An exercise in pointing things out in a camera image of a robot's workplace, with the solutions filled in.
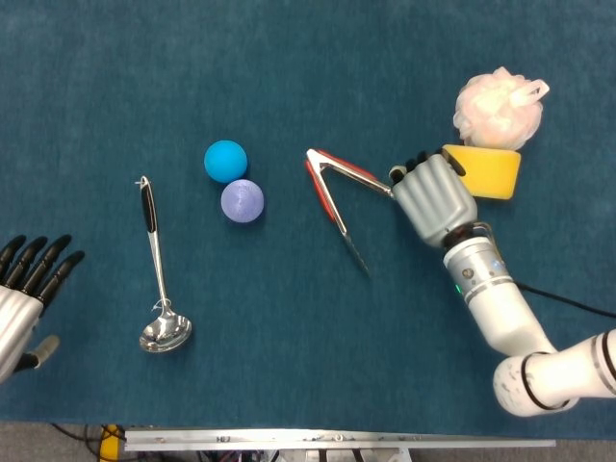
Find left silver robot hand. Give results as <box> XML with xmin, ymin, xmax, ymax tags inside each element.
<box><xmin>0</xmin><ymin>234</ymin><xmax>87</xmax><ymax>385</ymax></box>

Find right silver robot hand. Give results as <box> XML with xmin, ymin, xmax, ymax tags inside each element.
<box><xmin>388</xmin><ymin>148</ymin><xmax>479</xmax><ymax>249</ymax></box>

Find yellow sponge block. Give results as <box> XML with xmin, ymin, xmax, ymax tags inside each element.
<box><xmin>441</xmin><ymin>143</ymin><xmax>524</xmax><ymax>201</ymax></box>

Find steel tongs red grips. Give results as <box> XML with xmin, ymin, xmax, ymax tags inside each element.
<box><xmin>304</xmin><ymin>148</ymin><xmax>397</xmax><ymax>279</ymax></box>

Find white mesh bath pouf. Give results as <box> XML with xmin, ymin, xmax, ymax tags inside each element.
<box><xmin>452</xmin><ymin>65</ymin><xmax>552</xmax><ymax>151</ymax></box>

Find steel ladle black handle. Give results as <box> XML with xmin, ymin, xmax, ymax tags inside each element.
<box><xmin>134</xmin><ymin>175</ymin><xmax>193</xmax><ymax>354</ymax></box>

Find dark blue ball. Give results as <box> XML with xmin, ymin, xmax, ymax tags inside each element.
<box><xmin>219</xmin><ymin>179</ymin><xmax>266</xmax><ymax>224</ymax></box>

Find light blue ball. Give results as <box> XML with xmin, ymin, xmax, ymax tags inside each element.
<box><xmin>203</xmin><ymin>140</ymin><xmax>249</xmax><ymax>185</ymax></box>

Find teal carpet table mat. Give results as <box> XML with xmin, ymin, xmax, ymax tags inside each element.
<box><xmin>0</xmin><ymin>0</ymin><xmax>616</xmax><ymax>439</ymax></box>

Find yellow box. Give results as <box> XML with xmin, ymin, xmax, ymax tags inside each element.
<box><xmin>99</xmin><ymin>423</ymin><xmax>127</xmax><ymax>462</ymax></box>

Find black floor cables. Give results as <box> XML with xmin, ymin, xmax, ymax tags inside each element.
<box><xmin>50</xmin><ymin>422</ymin><xmax>105</xmax><ymax>456</ymax></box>

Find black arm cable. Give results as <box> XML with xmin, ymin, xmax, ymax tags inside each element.
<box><xmin>517</xmin><ymin>282</ymin><xmax>616</xmax><ymax>319</ymax></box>

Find aluminium rail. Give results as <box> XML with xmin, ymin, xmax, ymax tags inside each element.
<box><xmin>123</xmin><ymin>427</ymin><xmax>557</xmax><ymax>452</ymax></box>

